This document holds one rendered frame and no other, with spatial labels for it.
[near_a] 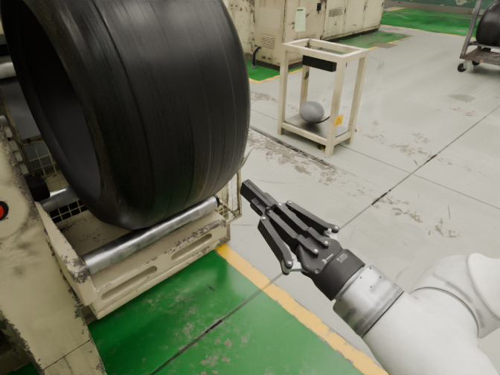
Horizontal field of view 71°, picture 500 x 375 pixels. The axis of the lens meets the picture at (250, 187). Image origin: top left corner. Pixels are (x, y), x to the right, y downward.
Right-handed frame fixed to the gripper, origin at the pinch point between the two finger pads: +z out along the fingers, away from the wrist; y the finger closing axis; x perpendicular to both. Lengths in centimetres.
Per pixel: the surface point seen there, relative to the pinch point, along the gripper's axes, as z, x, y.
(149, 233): 18.1, 22.1, 10.4
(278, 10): 292, 109, -339
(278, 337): -4, 111, -38
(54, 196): 46, 29, 21
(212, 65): 16.4, -16.2, -0.9
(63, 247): 23.0, 19.8, 26.6
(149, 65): 17.6, -17.8, 9.7
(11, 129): 68, 23, 22
